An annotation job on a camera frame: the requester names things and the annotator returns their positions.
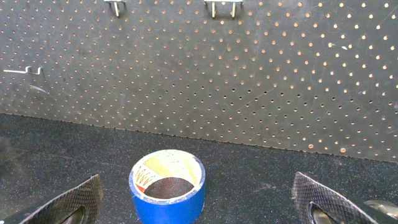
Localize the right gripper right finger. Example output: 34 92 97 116
291 171 398 224

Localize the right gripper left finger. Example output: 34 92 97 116
0 174 103 224

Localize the hammer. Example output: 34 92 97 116
363 200 398 220

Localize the roll of blue tape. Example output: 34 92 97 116
128 149 206 224

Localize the black pegboard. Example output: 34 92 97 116
0 0 398 164

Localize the metal hook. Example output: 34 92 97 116
203 0 244 19
2 65 44 76
104 0 127 18

